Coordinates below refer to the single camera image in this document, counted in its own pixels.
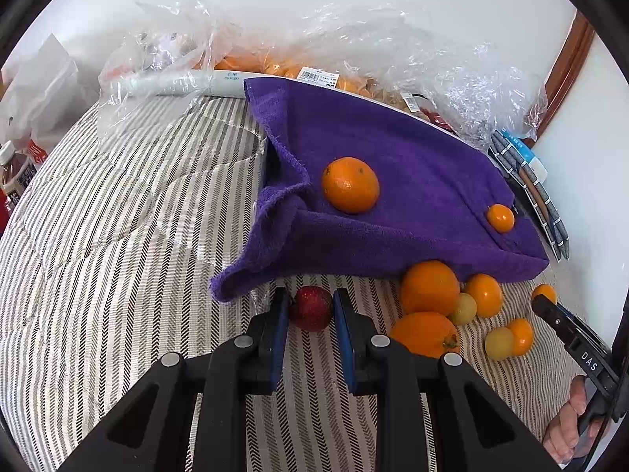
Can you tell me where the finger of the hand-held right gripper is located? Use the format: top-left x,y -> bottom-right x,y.
557,304 -> 603,342
532,294 -> 585,355

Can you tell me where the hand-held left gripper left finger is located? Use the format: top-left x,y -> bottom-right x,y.
56,288 -> 291,472

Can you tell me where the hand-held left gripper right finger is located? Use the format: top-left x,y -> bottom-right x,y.
334,289 -> 561,472

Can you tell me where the small red fruit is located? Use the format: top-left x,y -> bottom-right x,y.
290,285 -> 335,332

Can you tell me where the yellow-green round fruit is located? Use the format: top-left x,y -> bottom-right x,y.
449,293 -> 478,326
486,327 -> 515,360

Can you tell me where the large orange with stem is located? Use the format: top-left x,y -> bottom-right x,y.
390,312 -> 461,359

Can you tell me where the person's right hand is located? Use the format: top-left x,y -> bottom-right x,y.
543,376 -> 605,463

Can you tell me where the checkered blue cloth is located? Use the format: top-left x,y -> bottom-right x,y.
489,130 -> 571,262

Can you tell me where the large speckled orange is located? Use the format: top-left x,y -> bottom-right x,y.
322,157 -> 381,215

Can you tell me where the blue white tissue pack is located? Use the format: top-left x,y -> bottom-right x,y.
506,133 -> 548,184

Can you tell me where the purple towel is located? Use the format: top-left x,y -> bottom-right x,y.
210,77 -> 550,303

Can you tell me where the bag of brown longans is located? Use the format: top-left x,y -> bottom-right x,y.
378,86 -> 430,119

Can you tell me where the white barcode label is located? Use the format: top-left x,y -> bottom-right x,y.
297,66 -> 340,88

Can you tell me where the pile of bagged oranges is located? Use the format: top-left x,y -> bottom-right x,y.
197,54 -> 374,99

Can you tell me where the large clear plastic bag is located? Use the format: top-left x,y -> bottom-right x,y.
295,2 -> 548,141

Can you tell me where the white-capped drink bottle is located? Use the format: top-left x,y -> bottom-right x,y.
0,142 -> 38,198

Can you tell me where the crumpled clear plastic bag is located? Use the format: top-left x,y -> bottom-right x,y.
96,0 -> 246,158

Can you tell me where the white plastic bag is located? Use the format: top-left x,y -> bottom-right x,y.
0,34 -> 94,155

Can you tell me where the brown wooden door frame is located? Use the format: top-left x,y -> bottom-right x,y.
533,10 -> 598,143

